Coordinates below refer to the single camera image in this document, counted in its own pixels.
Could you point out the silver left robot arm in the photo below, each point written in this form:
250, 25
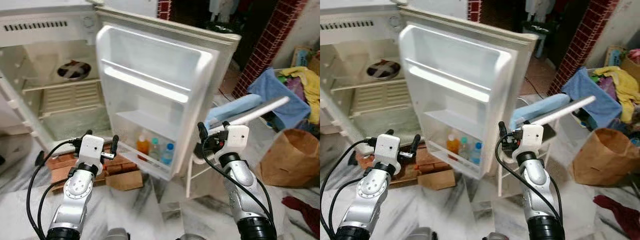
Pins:
75, 195
372, 195

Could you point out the clear bottle green cap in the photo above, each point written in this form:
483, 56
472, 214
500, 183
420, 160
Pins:
465, 148
155, 149

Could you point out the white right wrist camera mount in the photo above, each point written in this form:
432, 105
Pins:
236, 139
530, 138

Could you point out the brown cardboard piece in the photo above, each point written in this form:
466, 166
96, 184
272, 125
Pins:
125, 181
437, 180

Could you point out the dark red cloth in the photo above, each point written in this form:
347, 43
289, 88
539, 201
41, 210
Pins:
620, 215
305, 215

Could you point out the orange juice bottle white cap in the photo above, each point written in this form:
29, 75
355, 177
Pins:
143, 145
453, 145

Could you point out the red brick stack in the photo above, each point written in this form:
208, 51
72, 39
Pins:
370, 162
65, 162

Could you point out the dark patterned bowl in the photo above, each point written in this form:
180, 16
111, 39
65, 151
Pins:
74, 70
384, 70

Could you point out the white slatted fridge shelf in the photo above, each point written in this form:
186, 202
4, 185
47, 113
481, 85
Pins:
70, 97
382, 97

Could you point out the clear bottle blue label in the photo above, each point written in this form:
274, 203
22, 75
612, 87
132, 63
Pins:
168, 155
477, 154

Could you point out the white grey folding chair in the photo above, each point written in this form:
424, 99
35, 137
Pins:
260, 110
570, 107

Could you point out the yellow garment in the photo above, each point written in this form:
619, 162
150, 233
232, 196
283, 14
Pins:
310, 87
625, 87

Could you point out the red brick pillar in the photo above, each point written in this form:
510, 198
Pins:
270, 45
582, 45

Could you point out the colourful picture book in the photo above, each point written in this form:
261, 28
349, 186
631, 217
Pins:
301, 56
615, 56

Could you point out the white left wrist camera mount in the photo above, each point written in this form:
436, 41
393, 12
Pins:
91, 149
387, 148

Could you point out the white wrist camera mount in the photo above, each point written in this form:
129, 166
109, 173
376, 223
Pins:
91, 149
236, 139
387, 148
530, 138

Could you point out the brown paper bag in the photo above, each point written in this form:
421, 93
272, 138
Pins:
292, 157
605, 157

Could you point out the white refrigerator door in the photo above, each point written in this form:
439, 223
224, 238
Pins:
465, 70
160, 70

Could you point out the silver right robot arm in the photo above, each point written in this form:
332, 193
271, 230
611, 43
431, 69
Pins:
540, 190
245, 190

